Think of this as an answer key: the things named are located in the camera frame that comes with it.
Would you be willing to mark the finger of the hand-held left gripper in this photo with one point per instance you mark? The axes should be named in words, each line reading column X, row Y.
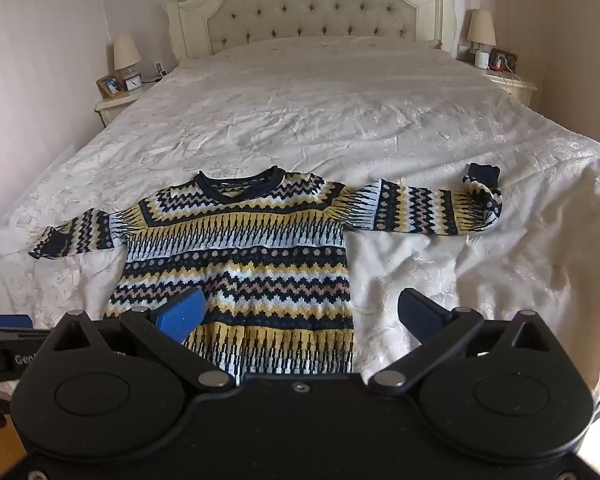
column 7, row 321

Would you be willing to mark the small white alarm clock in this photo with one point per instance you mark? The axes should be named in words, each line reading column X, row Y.
column 133, row 81

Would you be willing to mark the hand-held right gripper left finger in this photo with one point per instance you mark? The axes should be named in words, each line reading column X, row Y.
column 182, row 317

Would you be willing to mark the dark photo frame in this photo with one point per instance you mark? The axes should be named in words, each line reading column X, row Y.
column 503, row 60

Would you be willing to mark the wooden photo frame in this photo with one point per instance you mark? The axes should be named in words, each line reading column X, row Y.
column 111, row 85

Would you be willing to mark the white embroidered bedspread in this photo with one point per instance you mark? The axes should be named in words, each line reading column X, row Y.
column 330, row 125

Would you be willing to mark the cream tufted headboard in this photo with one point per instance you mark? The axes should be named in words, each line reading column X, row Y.
column 305, row 5

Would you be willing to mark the cream nightstand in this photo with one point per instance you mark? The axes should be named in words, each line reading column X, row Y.
column 112, row 106
column 517, row 89

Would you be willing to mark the navy yellow patterned knit sweater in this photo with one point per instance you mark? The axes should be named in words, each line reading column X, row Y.
column 260, row 260

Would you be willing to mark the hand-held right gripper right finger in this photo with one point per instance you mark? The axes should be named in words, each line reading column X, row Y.
column 420, row 312

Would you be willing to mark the cream shade table lamp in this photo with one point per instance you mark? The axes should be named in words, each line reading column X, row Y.
column 481, row 27
column 126, row 55

